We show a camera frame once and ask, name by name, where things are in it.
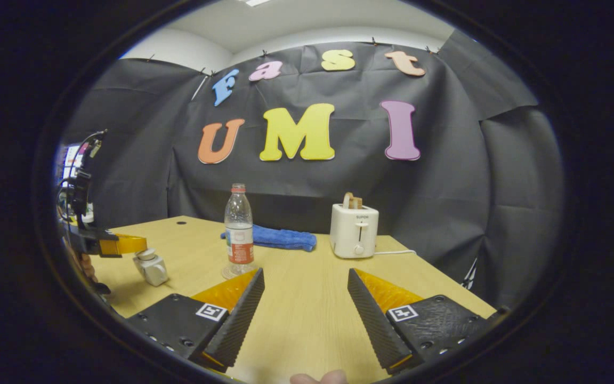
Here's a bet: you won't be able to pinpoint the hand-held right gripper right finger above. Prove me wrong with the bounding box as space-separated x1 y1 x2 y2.
346 268 499 375

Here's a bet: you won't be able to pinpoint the black backdrop cloth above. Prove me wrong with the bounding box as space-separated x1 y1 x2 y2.
56 29 566 310

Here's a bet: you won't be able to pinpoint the computer monitor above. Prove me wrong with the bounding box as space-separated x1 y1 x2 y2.
61 143 87 183

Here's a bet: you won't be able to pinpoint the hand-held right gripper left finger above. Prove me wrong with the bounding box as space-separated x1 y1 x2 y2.
125 268 265 373

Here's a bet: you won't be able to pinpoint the clear plastic water bottle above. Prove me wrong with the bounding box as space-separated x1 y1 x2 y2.
223 183 255 279

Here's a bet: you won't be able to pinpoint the blue towel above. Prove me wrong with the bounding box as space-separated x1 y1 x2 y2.
220 224 318 252

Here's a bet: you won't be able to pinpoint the white toaster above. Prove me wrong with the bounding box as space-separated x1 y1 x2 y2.
329 203 380 260

